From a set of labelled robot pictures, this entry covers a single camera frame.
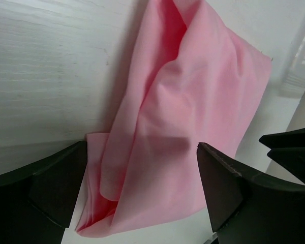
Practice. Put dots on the aluminium table edge rail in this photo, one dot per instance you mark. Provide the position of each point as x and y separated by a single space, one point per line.
213 239

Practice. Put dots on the white plastic basket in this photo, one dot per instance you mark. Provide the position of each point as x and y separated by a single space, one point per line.
293 83

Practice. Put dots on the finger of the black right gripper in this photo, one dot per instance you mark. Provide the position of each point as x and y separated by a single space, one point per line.
288 139
292 159

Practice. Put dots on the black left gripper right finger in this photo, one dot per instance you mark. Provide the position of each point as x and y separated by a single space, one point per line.
246 205

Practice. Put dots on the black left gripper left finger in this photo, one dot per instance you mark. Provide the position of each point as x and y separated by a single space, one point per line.
37 201

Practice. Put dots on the pink t-shirt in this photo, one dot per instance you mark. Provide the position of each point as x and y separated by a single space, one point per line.
191 80

